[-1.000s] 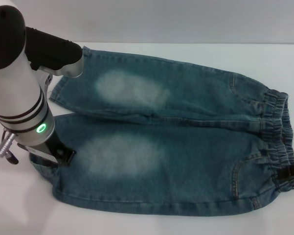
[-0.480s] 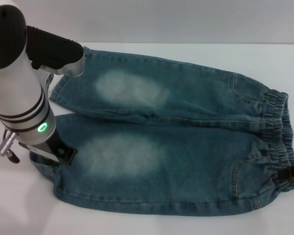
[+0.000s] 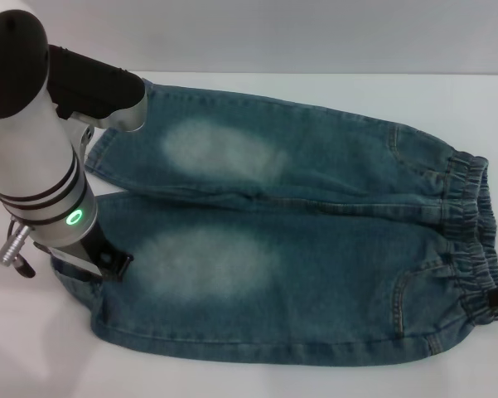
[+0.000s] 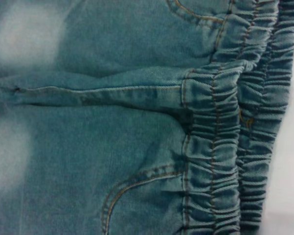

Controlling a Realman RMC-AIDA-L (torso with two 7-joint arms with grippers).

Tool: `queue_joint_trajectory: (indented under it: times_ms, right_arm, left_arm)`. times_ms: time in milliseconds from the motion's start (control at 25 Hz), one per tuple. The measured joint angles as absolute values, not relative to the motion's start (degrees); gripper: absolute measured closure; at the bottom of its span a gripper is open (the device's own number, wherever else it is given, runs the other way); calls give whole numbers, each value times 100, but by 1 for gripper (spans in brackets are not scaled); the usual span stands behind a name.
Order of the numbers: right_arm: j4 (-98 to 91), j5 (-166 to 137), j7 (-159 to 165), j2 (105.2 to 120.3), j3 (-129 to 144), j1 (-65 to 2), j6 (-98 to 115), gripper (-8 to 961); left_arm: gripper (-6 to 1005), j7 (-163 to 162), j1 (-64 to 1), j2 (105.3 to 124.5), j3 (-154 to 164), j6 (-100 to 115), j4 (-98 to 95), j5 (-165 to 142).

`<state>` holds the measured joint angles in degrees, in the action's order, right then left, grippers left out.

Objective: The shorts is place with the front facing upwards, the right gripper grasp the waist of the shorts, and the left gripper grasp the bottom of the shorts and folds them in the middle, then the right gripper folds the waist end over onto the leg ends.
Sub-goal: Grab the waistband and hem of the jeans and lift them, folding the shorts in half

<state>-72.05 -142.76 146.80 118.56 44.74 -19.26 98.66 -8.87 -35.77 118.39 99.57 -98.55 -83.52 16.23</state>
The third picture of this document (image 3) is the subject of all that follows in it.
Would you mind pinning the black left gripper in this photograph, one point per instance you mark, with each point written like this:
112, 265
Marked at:
85, 253

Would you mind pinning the blue denim shorts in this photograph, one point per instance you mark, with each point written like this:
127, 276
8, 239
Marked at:
298, 265

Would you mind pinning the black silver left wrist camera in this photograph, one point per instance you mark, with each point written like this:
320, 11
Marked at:
95, 91

